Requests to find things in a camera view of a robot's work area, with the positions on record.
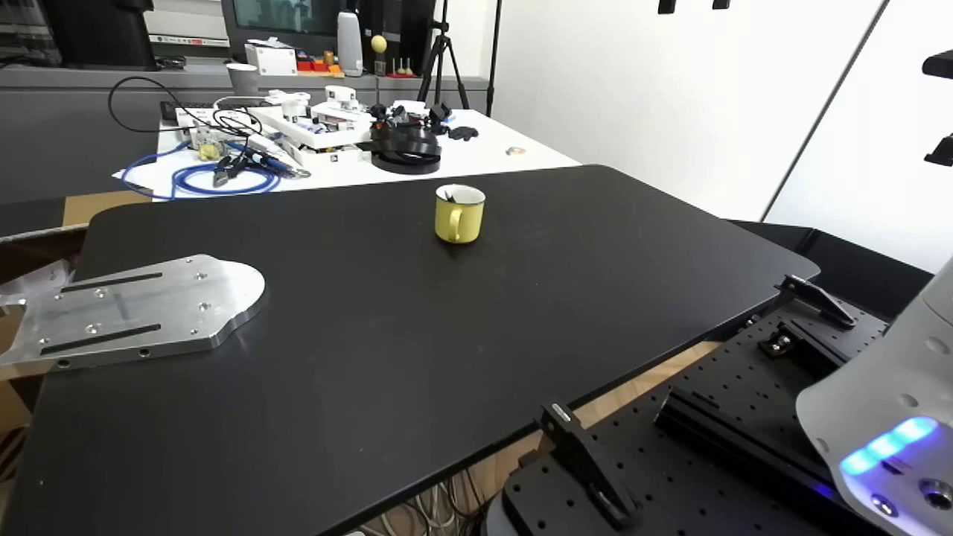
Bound aluminium mounting plate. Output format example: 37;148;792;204
0;252;269;373

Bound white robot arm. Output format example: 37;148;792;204
795;261;953;536

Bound black headphones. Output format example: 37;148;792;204
372;106;442;175

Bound black optical breadboard base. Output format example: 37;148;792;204
484;306;886;536

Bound blue coiled cable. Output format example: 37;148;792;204
117;143;287;201

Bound yellow ceramic cup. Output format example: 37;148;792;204
433;184;487;243

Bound black table clamp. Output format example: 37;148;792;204
540;401;637;531
781;274;854;330

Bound black camera tripod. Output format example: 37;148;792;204
417;0;470;106

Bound black computer monitor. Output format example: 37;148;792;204
220;0;339;56

